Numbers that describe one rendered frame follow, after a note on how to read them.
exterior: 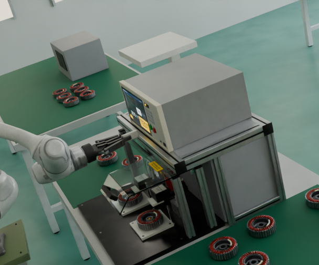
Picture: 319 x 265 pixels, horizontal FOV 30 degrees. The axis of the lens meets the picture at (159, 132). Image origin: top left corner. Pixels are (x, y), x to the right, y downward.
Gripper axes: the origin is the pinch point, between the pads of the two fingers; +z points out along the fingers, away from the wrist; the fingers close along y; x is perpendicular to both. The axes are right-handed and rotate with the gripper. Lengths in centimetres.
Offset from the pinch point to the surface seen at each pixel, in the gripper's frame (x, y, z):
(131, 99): 8.0, -17.0, 9.5
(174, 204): -35.8, 4.3, 8.9
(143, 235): -39.9, 10.0, -9.5
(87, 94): -42, -190, 25
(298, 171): -43, 10, 68
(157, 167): -11.6, 12.5, 3.7
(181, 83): 13.5, 1.7, 26.6
